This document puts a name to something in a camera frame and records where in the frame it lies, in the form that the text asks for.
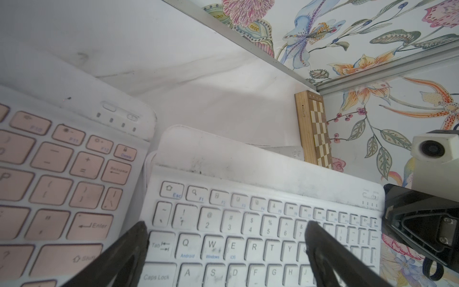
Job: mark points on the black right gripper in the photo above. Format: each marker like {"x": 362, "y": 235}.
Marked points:
{"x": 426, "y": 223}

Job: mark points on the white keyboard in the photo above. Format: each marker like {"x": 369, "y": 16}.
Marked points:
{"x": 222, "y": 213}

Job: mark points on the pink keyboard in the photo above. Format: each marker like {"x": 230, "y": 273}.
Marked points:
{"x": 72, "y": 151}

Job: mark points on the wooden chessboard box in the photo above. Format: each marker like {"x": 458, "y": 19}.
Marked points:
{"x": 313, "y": 128}

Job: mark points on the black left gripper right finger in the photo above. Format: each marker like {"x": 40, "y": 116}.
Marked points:
{"x": 331, "y": 261}

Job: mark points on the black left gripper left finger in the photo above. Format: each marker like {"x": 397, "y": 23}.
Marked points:
{"x": 120, "y": 265}

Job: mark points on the yellow keyboard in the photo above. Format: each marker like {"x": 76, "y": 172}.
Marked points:
{"x": 295, "y": 152}

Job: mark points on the aluminium frame post right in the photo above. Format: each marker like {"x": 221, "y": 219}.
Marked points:
{"x": 392, "y": 69}

